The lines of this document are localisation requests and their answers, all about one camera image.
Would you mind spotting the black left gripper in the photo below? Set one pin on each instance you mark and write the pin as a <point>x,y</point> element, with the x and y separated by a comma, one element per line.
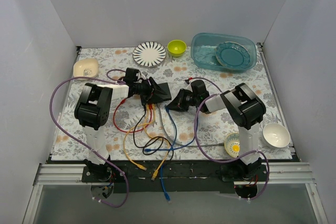
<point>151,91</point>

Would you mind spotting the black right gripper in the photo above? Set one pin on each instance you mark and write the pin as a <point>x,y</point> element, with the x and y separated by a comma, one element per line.
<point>182,100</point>

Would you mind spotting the dark grey network switch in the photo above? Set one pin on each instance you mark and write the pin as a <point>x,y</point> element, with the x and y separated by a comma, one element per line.
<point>163,93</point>

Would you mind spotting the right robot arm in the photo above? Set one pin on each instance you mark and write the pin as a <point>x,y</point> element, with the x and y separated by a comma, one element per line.
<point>243,105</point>

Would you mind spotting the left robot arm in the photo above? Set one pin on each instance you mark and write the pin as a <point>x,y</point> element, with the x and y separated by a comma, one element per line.
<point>93,107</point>

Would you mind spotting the striped white plate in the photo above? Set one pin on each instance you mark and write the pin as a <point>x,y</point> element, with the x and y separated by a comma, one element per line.
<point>149,54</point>

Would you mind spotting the lime green bowl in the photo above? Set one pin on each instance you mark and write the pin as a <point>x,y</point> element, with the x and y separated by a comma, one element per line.
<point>176,48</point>

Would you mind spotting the teal plastic tub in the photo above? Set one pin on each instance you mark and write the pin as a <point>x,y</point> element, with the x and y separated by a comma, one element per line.
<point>204,45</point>

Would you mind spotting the yellow patterned small bowl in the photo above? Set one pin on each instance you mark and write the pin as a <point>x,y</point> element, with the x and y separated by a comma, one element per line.
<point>232,145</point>

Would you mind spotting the cream square dish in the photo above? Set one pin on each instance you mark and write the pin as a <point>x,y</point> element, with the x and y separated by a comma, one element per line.
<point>86,68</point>

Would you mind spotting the teal glass plate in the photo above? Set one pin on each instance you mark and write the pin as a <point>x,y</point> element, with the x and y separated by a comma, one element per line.
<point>233,55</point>

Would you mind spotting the white ceramic bowl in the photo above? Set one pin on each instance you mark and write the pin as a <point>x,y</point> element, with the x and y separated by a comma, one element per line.
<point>275,135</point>

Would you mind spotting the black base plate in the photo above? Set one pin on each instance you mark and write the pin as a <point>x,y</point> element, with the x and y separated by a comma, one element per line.
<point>181,176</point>

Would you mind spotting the aluminium frame rail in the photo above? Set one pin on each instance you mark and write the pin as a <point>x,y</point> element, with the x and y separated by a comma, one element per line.
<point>186,192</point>

